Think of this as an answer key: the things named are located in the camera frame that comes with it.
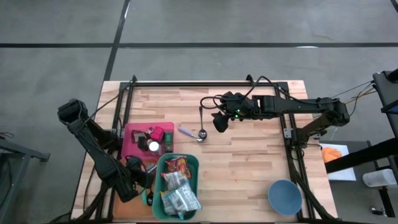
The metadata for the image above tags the blue bowl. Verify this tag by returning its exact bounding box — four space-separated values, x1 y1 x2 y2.
267 179 303 216

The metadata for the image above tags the white pill bottle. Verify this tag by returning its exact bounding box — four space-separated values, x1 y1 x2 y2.
147 139 163 156

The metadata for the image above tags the silver clear snack packet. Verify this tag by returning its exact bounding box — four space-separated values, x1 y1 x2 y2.
167 182 203 220

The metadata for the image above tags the orange object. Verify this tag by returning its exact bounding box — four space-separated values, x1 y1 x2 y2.
322 146 343 164

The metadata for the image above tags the pink plastic tray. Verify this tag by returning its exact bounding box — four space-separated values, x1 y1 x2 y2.
121 121 175 161

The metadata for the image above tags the black equipment cart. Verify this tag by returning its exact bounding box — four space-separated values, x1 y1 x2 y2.
372 67 398 139

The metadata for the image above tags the yellow grey wire bundle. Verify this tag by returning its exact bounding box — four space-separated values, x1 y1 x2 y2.
329 81 377 118

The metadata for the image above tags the red orange noodle packet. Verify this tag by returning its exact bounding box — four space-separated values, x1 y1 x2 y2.
164 155 192 180

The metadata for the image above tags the teal plastic bin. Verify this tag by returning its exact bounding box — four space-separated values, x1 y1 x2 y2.
152 152 200 221

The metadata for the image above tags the small black wheel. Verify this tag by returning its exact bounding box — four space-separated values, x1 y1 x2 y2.
371 207 388 218

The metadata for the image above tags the grey metal stand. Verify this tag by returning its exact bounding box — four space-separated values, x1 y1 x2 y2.
0 132 50 224

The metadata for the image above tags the yellow creamy chicken noodle packet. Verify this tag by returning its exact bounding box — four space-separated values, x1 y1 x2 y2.
160 191 178 216

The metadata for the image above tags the orange plastic tray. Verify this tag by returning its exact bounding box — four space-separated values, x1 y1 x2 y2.
111 157 156 222

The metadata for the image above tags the dark green tin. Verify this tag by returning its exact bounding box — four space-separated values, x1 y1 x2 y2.
137 136 149 152

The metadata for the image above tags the black aluminium table frame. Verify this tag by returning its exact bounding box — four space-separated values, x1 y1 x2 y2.
74 74 340 224

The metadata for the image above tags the white translucent container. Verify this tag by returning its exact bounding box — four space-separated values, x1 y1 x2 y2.
362 168 397 188

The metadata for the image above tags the long black spoon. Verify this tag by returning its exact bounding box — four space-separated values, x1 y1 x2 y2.
198 107 208 139

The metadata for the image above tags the white yellow snack packet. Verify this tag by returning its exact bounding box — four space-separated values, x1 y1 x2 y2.
160 170 188 191

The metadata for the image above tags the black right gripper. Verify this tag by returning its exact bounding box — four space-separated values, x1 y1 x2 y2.
212 91 255 134

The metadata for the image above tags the purple handled silver spoon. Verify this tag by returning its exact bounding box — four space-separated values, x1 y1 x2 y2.
177 126 205 143

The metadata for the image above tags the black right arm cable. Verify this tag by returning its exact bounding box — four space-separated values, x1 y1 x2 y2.
199 75 312 110

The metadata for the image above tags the black diagonal beam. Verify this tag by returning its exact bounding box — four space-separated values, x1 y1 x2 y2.
325 136 398 175

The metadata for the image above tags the white paper sheet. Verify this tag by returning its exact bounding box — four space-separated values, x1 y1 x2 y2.
319 142 357 182

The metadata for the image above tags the red paprika tin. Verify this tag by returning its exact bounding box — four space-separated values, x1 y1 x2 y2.
150 126 165 142

